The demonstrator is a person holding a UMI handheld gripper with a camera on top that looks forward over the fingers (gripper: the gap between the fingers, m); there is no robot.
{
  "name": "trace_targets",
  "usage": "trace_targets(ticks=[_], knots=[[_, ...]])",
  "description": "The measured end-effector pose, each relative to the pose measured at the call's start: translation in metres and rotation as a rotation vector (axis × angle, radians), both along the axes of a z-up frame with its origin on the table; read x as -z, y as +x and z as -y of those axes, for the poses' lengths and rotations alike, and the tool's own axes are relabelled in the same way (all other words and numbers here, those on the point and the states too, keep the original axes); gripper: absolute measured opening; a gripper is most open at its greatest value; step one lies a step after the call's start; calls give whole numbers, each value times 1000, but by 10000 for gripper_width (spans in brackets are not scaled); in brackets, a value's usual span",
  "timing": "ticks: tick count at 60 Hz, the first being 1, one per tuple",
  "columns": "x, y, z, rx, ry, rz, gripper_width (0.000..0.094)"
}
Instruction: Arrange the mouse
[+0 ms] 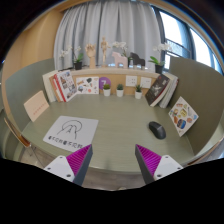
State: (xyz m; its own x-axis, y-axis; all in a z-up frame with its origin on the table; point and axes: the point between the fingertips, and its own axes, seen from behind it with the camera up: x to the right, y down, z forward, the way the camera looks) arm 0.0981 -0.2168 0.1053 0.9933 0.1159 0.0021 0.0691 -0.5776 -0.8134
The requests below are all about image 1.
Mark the black computer mouse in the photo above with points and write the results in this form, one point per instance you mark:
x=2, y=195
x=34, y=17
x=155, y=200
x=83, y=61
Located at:
x=157, y=130

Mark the purple round number sign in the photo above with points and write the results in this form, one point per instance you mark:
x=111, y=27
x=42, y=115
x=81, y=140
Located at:
x=104, y=82

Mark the grey curtain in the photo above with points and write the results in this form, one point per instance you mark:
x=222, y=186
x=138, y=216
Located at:
x=100, y=23

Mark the white object sticker card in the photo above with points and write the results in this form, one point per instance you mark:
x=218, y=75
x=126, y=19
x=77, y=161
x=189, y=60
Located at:
x=87, y=85

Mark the thick white book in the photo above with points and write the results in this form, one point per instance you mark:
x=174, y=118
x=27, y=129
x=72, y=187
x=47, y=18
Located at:
x=47, y=85

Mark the white line-drawing mouse pad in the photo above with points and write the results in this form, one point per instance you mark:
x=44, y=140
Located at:
x=58, y=135

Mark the white wall socket plate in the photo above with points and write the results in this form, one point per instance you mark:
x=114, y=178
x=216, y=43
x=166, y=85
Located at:
x=131, y=81
x=145, y=82

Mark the wooden artist mannequin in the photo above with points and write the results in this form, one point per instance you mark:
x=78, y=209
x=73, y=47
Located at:
x=104, y=48

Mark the pink wooden horse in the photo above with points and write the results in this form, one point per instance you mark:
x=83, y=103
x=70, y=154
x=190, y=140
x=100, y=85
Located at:
x=119, y=59

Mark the light wooden desk shelf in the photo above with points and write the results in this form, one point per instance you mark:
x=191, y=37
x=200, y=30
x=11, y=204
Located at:
x=116, y=72

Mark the green felt desk partition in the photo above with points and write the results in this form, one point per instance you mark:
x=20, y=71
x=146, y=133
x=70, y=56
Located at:
x=26, y=83
x=203, y=86

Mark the black cover book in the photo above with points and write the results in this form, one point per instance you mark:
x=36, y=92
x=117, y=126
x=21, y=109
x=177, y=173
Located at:
x=158, y=89

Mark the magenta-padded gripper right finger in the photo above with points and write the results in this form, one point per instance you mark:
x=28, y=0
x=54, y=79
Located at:
x=166, y=166

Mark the food sticker sheet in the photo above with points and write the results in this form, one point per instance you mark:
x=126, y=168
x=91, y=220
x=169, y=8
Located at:
x=182, y=116

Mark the black wooden horse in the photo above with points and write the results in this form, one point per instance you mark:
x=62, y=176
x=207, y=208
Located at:
x=137, y=60

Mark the window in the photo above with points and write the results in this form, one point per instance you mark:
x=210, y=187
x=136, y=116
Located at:
x=198, y=46

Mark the white orchid black pot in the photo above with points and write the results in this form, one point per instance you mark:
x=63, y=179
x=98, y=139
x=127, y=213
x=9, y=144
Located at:
x=120, y=44
x=159, y=68
x=78, y=65

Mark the red-edged photo magazine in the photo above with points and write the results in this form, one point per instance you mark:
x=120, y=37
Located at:
x=67, y=85

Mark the orange-brown book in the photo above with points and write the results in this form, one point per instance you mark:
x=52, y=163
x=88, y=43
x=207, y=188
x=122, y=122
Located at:
x=55, y=90

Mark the beige booklet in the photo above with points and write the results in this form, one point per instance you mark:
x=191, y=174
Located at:
x=36, y=106

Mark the small succulent white pot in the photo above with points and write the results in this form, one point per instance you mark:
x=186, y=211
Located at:
x=120, y=92
x=138, y=94
x=106, y=92

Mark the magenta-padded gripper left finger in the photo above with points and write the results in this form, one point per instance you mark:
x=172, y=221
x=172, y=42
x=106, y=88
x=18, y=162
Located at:
x=60, y=166

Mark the wooden hand model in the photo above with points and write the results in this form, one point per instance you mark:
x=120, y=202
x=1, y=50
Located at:
x=91, y=55

